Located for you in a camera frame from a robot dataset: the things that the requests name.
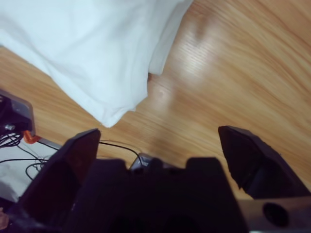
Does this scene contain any black wire tangle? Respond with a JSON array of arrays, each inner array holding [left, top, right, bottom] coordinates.
[[0, 132, 51, 182]]

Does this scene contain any black cable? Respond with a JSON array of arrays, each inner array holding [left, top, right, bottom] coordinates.
[[99, 141, 144, 166]]

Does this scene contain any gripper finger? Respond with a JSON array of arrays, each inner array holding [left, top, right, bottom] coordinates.
[[11, 128, 102, 225], [218, 125, 311, 200]]

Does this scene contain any white t-shirt with black print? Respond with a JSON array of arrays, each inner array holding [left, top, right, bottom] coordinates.
[[0, 0, 194, 129]]

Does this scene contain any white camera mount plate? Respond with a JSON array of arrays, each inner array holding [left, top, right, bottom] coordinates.
[[0, 88, 36, 136]]

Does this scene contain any orange clamp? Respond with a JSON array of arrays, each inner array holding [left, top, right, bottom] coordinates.
[[23, 131, 40, 144]]

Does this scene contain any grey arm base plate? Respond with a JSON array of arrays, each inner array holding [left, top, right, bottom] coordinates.
[[129, 152, 171, 171]]

